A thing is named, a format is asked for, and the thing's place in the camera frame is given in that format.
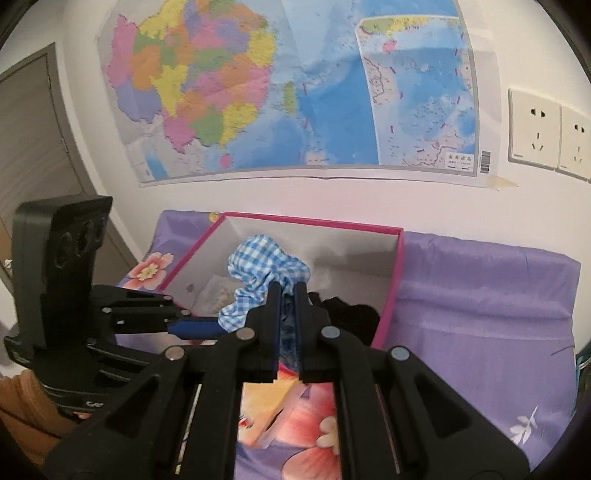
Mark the purple floral bed sheet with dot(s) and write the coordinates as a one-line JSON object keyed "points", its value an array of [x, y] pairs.
{"points": [[461, 323]]}

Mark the colourful tissue pack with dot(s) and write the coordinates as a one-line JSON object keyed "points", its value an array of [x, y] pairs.
{"points": [[263, 406]]}

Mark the pink cardboard box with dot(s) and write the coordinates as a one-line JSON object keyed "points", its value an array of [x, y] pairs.
{"points": [[351, 244]]}

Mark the blue checkered cloth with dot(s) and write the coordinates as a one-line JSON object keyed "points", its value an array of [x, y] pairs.
{"points": [[258, 263]]}

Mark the beige tape strip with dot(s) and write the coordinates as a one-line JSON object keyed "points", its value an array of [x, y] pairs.
{"points": [[504, 183]]}

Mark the black cloth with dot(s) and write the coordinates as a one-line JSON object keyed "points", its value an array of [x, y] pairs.
{"points": [[351, 318]]}

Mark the white wall socket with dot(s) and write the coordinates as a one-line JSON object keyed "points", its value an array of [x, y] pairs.
{"points": [[534, 129], [576, 143]]}

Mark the colourful wall map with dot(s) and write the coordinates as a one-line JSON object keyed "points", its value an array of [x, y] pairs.
{"points": [[286, 83]]}

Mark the person's left forearm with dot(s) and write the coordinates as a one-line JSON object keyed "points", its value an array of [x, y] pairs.
{"points": [[23, 406]]}

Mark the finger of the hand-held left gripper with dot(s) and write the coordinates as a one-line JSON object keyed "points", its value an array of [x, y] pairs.
{"points": [[194, 328], [124, 353]]}

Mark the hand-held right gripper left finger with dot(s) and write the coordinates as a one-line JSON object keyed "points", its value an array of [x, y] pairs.
{"points": [[276, 323]]}

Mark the brown wooden door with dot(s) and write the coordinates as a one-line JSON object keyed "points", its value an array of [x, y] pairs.
{"points": [[32, 138]]}

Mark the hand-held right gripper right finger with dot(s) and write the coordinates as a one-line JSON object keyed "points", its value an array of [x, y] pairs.
{"points": [[300, 323]]}

